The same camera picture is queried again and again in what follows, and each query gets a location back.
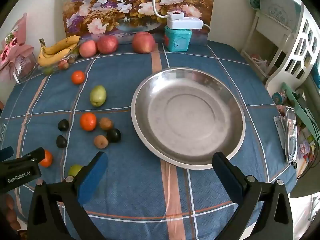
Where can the pink apple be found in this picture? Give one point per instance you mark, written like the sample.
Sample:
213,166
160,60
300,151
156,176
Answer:
88,48

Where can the bunch of yellow bananas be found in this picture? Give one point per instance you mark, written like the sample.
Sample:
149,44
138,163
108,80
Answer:
58,48

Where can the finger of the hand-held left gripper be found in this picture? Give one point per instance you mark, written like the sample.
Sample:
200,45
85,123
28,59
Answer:
32,155
6,152

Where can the orange mandarin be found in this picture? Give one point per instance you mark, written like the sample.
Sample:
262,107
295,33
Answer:
88,121
47,158
78,77

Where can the small red fruit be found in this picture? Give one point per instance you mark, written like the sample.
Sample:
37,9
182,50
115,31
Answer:
63,65

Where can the white shelf rack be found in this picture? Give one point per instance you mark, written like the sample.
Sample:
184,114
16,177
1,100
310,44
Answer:
260,42

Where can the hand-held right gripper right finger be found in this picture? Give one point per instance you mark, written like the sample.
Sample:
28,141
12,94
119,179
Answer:
226,172

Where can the patterned round tin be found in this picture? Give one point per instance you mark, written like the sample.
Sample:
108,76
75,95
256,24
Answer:
278,97

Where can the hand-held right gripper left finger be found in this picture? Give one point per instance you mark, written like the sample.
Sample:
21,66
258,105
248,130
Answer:
93,175

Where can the colourful printed packet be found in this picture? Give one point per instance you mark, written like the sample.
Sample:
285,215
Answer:
305,145

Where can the grey printed cloth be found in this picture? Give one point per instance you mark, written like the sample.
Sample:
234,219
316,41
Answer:
280,7

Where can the stainless steel basin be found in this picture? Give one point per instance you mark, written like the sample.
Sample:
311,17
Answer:
187,120

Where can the blue plaid tablecloth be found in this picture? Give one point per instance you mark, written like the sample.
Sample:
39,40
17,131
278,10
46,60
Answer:
140,192

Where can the pink cloth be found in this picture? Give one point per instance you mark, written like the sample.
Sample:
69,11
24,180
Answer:
281,109

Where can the glass bowl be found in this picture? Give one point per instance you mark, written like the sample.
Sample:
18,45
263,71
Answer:
51,70

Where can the pink bouquet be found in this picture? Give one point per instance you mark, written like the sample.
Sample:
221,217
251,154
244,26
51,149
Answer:
12,52

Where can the silver foil tray rack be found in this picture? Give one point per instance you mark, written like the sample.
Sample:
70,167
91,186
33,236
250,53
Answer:
291,135

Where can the teal plastic box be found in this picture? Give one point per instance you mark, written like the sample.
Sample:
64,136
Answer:
178,40

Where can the flower painting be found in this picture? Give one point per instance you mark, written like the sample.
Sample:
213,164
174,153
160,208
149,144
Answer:
105,5

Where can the teal board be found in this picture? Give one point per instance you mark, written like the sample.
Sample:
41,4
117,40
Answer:
300,112

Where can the pink plastic bag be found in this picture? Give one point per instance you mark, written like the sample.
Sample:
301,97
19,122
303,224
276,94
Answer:
258,61

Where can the large red apple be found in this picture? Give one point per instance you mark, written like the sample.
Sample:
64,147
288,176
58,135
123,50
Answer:
143,42

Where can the white power strip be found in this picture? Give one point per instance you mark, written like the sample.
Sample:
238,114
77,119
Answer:
185,23

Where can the white plastic chair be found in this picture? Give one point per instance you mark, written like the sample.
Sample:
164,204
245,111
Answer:
297,52

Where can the person's left hand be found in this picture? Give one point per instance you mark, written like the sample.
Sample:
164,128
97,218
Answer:
10,212

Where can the brown kiwi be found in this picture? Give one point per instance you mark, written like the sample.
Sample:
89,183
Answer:
106,123
101,141

